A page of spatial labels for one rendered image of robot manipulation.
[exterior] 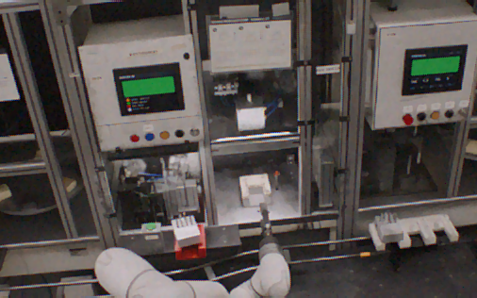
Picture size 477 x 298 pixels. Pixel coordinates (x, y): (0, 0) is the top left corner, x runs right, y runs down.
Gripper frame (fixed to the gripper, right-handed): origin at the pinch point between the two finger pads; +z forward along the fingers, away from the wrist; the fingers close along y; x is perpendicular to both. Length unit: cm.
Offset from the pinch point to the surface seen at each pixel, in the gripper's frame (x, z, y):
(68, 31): 65, 22, 77
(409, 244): -63, 1, -26
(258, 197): -1.3, 37.4, -21.0
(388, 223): -55, 8, -20
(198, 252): 28.1, 4.5, -20.6
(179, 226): 34.9, 10.5, -10.6
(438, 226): -79, 9, -26
